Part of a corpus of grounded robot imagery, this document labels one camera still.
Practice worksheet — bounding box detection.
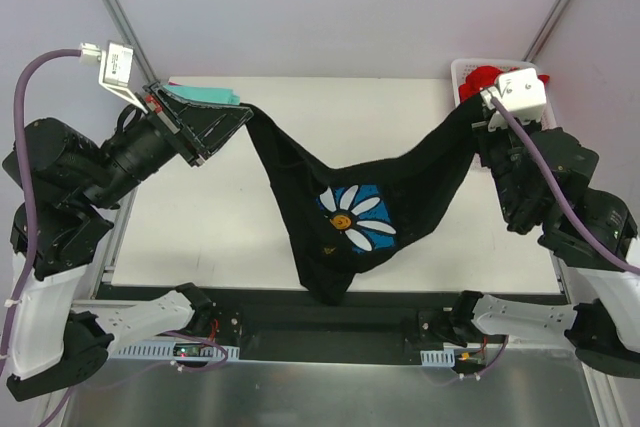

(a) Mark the black t-shirt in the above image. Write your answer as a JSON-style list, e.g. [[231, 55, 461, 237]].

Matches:
[[246, 95, 485, 305]]

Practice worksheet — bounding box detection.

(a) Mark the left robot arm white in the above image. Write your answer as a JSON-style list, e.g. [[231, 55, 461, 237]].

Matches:
[[7, 83, 252, 401]]

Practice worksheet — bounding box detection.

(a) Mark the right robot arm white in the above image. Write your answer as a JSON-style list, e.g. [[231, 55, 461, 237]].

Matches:
[[450, 97, 639, 379]]

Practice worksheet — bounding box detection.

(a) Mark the folded teal t-shirt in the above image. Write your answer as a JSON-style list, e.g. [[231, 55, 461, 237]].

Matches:
[[165, 84, 241, 106]]

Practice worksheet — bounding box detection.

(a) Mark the red t-shirt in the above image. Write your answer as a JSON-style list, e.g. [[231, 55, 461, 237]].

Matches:
[[452, 65, 523, 106]]

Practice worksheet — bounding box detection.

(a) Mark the white plastic basket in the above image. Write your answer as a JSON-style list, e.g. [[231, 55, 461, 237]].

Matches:
[[451, 58, 557, 141]]

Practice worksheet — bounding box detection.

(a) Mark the left aluminium frame post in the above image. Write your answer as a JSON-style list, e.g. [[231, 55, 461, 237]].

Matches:
[[101, 0, 158, 87]]

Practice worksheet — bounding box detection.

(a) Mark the aluminium frame post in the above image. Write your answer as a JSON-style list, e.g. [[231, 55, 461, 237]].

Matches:
[[522, 0, 573, 63], [101, 0, 158, 87]]

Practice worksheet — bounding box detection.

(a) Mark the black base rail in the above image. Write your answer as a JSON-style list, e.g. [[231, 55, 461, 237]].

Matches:
[[100, 297, 481, 366]]

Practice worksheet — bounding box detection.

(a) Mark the right aluminium frame post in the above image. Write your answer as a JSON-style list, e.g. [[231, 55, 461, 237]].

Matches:
[[522, 0, 573, 63]]

